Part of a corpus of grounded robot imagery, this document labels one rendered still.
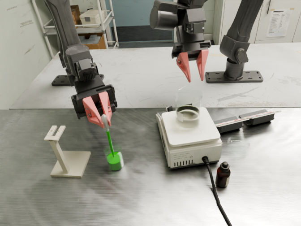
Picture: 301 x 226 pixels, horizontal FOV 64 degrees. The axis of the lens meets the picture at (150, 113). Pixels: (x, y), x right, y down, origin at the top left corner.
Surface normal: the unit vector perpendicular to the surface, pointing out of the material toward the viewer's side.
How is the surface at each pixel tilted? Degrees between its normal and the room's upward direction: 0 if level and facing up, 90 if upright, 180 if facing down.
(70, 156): 0
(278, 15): 90
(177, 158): 90
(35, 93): 0
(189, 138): 0
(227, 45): 72
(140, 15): 90
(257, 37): 90
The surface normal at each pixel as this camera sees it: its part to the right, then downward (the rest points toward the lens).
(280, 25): -0.09, 0.62
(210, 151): 0.14, 0.61
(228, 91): -0.07, -0.78
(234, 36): -0.91, 0.02
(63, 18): 0.37, 0.29
